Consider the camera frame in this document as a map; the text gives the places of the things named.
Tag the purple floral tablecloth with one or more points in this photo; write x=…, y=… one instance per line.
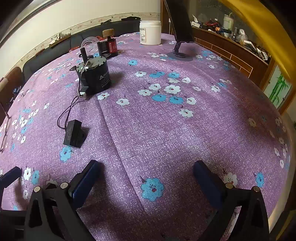
x=161, y=139

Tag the black cylindrical motor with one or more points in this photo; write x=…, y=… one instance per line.
x=97, y=76

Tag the clear glass bowl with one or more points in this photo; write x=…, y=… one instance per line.
x=89, y=42

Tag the small gadget clutter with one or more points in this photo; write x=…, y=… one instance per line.
x=15, y=90

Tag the black smartphone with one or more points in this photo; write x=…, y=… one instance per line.
x=181, y=20

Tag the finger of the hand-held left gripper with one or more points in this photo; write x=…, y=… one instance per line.
x=11, y=176

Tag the black phone stand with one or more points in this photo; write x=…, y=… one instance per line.
x=180, y=55

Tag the small red plastic bag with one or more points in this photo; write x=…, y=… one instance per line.
x=74, y=49

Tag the wooden partition frame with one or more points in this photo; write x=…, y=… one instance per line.
x=254, y=20

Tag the small red label motor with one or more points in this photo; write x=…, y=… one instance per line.
x=111, y=47

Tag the black capacitor box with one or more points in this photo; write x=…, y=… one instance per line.
x=74, y=134

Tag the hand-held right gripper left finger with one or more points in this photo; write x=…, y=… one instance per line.
x=85, y=183

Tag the eyeglasses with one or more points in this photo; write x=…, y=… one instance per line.
x=2, y=144

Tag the small wooden plank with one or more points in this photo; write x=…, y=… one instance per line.
x=59, y=39

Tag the bamboo painted glass panel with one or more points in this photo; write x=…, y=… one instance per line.
x=278, y=88

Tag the white plastic jug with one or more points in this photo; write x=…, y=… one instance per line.
x=228, y=22

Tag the wooden brick pattern cabinet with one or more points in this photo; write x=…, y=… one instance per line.
x=231, y=48

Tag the brown side table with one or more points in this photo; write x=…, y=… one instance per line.
x=12, y=78

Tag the cluttered wooden sideboard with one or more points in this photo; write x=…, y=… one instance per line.
x=215, y=24

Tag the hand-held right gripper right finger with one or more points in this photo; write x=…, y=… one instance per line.
x=207, y=183

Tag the white plastic jar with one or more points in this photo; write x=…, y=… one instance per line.
x=150, y=32

